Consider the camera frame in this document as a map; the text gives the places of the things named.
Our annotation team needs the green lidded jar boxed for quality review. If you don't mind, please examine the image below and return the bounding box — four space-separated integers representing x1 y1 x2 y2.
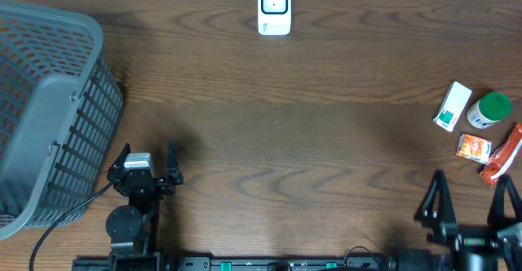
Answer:
467 91 512 129

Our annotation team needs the red Top candy bar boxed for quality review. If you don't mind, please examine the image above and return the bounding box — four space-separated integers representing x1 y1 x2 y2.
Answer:
480 123 521 187

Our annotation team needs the orange juice carton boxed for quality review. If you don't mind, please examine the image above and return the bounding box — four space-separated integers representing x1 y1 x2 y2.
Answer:
456 134 492 164

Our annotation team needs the grey plastic basket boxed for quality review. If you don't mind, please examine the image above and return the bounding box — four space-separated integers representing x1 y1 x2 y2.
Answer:
1 0 123 238

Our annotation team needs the white green medicine box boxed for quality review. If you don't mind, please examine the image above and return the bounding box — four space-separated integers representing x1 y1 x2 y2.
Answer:
433 82 472 132

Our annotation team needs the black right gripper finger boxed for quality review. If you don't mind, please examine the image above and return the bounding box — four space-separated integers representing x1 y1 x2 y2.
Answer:
414 170 457 233
487 174 522 229

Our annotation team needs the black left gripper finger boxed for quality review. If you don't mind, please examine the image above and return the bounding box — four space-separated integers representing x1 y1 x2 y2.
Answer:
166 142 184 185
110 143 131 172

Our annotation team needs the white barcode scanner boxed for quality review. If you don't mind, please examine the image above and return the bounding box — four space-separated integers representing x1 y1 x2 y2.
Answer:
257 0 292 36

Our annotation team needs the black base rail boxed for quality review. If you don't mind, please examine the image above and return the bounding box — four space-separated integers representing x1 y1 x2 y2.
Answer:
71 254 388 271

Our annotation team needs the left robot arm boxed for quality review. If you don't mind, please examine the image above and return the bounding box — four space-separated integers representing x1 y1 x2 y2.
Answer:
105 143 184 270

